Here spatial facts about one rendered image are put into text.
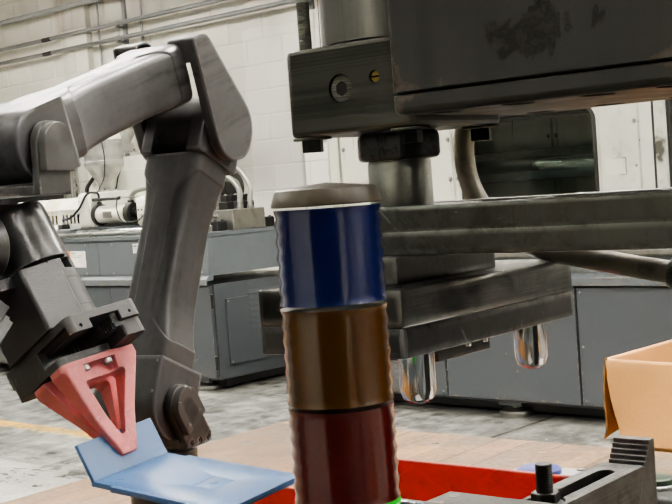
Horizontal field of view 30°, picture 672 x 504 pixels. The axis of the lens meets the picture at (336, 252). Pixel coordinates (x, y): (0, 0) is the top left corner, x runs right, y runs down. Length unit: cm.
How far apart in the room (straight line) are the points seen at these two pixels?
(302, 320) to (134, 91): 68
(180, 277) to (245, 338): 668
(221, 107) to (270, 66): 881
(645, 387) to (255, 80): 729
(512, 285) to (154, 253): 47
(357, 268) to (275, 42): 951
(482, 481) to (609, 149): 484
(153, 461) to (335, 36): 38
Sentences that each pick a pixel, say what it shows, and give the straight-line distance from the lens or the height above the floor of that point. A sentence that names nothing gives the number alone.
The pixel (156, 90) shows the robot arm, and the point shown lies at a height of 129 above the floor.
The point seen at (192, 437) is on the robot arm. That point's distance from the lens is 111.
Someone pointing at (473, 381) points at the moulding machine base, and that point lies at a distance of 635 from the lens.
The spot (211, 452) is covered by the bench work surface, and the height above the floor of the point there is 90.
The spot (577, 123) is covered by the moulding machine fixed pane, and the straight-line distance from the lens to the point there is 593.
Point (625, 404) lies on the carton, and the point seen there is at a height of 61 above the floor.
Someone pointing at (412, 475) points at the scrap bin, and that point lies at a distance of 108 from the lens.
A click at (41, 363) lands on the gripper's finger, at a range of 94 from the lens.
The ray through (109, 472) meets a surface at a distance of 94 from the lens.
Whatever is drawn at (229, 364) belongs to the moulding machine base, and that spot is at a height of 16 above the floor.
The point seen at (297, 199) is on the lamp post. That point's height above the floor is 119.
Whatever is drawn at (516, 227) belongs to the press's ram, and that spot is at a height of 117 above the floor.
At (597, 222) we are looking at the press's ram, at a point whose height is 117.
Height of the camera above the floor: 120
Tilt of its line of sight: 3 degrees down
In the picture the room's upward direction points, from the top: 4 degrees counter-clockwise
